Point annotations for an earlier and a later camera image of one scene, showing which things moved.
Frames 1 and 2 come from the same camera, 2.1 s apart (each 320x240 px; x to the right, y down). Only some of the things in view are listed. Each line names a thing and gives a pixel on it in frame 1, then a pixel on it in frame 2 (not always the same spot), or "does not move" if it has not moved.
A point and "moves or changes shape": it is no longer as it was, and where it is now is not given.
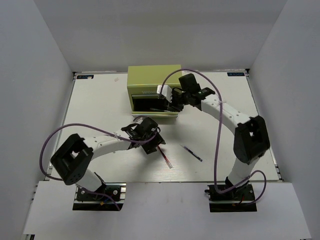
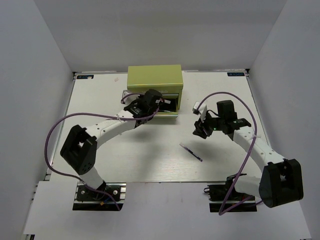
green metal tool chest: x=142 y=82 does not move
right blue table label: x=235 y=74 does not move
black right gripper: x=168 y=104 to x=200 y=126
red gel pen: x=167 y=161 moves or changes shape
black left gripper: x=157 y=140 to x=137 y=100
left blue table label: x=85 y=76 does not move
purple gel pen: x=192 y=153 does not move
